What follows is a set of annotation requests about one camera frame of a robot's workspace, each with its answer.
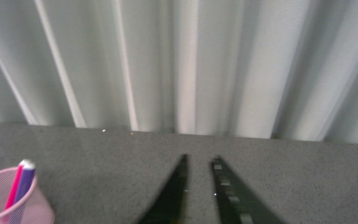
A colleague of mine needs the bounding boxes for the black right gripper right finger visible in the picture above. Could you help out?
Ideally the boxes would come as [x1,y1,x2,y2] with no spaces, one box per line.
[211,156,284,224]

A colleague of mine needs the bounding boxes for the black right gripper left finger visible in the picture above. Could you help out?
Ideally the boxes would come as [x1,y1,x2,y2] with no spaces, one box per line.
[139,154,188,224]

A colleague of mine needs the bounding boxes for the purple marker pen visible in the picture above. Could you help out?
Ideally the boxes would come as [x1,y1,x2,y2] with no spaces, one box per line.
[10,161,37,224]

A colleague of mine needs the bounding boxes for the pink marker pen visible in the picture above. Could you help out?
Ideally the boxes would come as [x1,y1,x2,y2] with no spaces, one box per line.
[1,163,22,224]

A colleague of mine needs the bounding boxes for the pink mesh cup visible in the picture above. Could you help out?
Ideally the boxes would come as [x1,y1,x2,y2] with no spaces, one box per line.
[0,167,55,224]

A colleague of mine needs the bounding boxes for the white pleated curtain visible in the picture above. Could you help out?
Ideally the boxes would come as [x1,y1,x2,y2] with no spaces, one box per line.
[0,0,358,143]

